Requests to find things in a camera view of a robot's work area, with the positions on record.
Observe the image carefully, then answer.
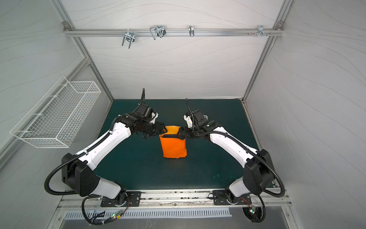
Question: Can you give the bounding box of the white wire basket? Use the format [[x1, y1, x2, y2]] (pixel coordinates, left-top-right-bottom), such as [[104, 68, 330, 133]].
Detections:
[[10, 76, 101, 148]]

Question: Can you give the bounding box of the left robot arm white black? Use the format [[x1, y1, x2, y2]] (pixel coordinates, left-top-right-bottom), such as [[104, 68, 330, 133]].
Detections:
[[44, 114, 167, 203]]

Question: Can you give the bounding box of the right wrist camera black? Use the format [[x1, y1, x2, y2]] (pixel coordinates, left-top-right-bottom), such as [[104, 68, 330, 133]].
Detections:
[[184, 98, 208, 130]]

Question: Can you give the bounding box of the green table mat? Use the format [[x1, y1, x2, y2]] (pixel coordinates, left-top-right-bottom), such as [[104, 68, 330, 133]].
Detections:
[[95, 99, 257, 190]]

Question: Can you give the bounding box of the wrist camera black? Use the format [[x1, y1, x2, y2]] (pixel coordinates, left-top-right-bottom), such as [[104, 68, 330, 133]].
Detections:
[[133, 88, 158, 124], [184, 98, 208, 130]]

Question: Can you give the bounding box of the left black cable bundle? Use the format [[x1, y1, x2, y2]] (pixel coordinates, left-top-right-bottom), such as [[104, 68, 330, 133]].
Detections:
[[80, 194, 131, 226]]

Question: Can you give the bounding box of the white vent strip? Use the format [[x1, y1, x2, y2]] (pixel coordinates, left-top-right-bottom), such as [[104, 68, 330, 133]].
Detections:
[[64, 208, 232, 220]]

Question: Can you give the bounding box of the aluminium cross rail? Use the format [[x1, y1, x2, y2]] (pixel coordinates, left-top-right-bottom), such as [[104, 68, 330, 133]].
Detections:
[[64, 27, 285, 37]]

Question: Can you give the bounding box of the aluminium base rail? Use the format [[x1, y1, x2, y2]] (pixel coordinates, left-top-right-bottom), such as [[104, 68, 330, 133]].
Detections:
[[56, 189, 293, 210]]

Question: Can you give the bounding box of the metal u-bolt clamp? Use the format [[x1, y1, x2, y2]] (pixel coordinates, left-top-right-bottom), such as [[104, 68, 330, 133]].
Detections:
[[122, 31, 135, 49], [150, 25, 166, 40]]

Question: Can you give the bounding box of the orange wrapping paper sheet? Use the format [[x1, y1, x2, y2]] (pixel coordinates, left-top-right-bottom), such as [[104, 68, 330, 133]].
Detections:
[[159, 126, 187, 158]]

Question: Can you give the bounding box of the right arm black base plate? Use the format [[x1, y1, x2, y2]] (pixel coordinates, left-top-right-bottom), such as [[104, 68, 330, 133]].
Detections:
[[208, 189, 252, 206]]

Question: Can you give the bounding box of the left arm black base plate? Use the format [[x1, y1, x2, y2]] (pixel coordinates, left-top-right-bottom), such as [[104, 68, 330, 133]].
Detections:
[[101, 191, 141, 208]]

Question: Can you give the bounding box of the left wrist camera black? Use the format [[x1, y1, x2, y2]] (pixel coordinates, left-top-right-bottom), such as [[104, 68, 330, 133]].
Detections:
[[133, 88, 158, 124]]

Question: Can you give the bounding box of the right black cable coil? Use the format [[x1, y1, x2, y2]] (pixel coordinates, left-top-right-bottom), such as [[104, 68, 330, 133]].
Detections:
[[242, 194, 266, 224]]

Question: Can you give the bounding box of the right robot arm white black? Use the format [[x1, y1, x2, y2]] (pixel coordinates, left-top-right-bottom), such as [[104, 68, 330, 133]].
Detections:
[[177, 124, 285, 205]]

